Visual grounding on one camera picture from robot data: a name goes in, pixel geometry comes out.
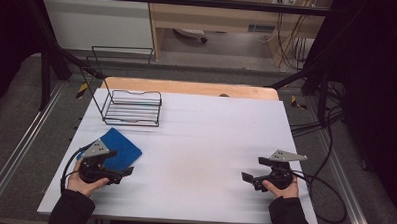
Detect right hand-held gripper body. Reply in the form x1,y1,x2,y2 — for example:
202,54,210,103
254,148,309,194

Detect black metal frame bar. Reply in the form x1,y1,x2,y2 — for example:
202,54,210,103
31,0,336,18

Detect person's right hand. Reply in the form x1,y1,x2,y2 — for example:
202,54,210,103
262,179,300,201

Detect aluminium floor rail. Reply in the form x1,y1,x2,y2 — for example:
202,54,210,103
314,127,378,224
0,79,67,218

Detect black floor cables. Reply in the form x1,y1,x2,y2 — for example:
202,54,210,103
289,103,345,140

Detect yellow black tape strip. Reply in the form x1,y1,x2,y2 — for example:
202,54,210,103
75,82,89,100
290,94,309,111

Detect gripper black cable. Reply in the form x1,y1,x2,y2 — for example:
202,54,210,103
60,144,94,196
290,169,349,224

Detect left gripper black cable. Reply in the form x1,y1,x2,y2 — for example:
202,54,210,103
60,144,94,196

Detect light wooden desk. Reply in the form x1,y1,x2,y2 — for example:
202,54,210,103
143,0,335,71

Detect black curtain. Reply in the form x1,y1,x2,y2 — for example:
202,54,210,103
311,0,397,217
0,0,49,118

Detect black metal stand leg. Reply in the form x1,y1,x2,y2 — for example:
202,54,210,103
20,0,108,114
267,58,334,126

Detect hanging black cables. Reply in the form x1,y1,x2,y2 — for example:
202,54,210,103
275,12,313,72

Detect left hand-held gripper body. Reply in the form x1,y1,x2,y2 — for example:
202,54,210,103
78,138,124,186

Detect blue cloth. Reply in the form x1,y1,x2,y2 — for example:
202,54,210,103
75,126,144,173

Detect person's left hand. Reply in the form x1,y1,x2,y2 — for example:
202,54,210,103
65,168,110,199

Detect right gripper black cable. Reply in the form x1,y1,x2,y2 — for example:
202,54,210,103
290,169,349,224

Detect white cabinet panel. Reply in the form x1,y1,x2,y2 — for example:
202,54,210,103
39,0,157,53

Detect black wire rack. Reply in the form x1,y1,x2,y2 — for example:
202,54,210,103
77,45,165,128

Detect white chair base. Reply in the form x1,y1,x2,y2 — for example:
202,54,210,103
173,27,209,44

